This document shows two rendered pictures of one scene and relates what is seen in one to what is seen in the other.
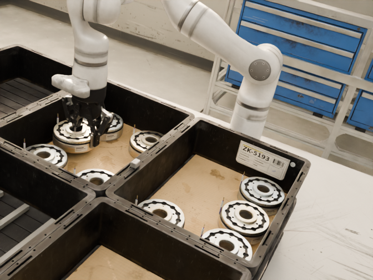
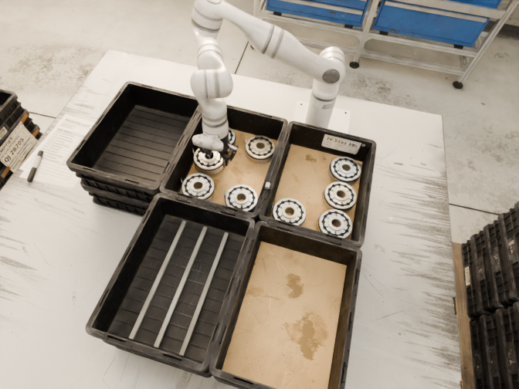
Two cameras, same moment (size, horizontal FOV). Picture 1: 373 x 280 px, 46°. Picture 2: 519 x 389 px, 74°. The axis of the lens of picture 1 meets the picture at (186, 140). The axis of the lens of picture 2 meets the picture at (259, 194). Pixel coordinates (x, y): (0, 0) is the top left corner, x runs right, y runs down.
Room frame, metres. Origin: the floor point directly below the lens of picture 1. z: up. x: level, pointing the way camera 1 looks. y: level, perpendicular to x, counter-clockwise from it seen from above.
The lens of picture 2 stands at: (0.17, 0.21, 1.78)
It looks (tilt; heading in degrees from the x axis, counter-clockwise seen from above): 58 degrees down; 350
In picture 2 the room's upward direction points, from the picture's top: 6 degrees clockwise
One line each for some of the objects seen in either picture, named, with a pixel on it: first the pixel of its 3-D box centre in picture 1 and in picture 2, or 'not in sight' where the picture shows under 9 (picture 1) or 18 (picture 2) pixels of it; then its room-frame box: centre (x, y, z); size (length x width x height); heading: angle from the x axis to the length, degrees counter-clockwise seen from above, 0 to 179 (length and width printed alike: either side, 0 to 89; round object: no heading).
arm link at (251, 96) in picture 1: (260, 78); (328, 75); (1.10, -0.16, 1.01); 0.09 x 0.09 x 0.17; 77
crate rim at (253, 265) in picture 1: (218, 180); (321, 178); (0.75, -0.08, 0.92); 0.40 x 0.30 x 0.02; 158
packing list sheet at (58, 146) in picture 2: not in sight; (66, 148); (1.09, 0.82, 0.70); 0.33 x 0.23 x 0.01; 161
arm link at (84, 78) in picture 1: (84, 71); (212, 127); (0.85, 0.24, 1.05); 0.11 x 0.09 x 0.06; 157
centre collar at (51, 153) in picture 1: (43, 155); (198, 185); (0.78, 0.30, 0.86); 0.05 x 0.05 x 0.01
